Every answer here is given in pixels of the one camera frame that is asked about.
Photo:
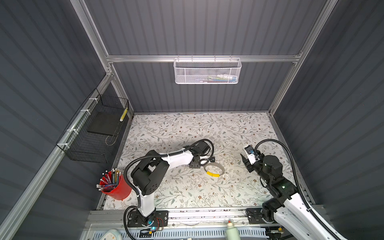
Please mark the yellow green marker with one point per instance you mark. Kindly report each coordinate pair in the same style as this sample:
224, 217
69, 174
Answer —
123, 114

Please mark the large keyring with yellow grip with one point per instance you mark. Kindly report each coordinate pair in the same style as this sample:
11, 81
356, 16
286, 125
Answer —
215, 170

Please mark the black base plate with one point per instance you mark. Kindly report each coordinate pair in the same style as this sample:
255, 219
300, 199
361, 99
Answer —
156, 219
256, 216

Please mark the white bottle with red cap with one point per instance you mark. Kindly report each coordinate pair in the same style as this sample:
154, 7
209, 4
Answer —
232, 232

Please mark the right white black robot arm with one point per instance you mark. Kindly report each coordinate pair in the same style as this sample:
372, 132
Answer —
287, 207

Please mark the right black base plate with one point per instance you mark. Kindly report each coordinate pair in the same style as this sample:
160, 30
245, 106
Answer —
256, 216

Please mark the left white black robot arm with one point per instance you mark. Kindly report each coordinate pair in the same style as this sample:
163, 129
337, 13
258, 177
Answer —
145, 174

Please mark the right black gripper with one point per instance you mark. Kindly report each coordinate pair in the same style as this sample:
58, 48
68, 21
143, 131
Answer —
247, 163

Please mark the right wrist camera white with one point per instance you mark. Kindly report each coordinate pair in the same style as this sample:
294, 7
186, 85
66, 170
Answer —
249, 153

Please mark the white slotted cable duct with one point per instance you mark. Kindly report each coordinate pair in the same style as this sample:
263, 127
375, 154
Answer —
217, 233

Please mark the aluminium rail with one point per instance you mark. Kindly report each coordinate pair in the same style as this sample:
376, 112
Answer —
191, 218

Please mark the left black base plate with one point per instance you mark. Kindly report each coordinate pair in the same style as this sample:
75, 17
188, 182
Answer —
156, 219

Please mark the white wire basket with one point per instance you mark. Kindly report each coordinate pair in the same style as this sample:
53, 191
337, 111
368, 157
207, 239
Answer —
207, 71

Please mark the white rounded device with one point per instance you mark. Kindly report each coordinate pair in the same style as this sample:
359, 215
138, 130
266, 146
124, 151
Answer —
111, 235

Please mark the red cup with pens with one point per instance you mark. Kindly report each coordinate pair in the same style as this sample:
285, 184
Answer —
112, 184

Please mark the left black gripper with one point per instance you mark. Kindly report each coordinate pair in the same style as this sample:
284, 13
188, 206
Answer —
197, 165

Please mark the black wire basket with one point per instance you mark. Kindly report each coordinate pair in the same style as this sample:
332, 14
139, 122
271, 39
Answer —
96, 132

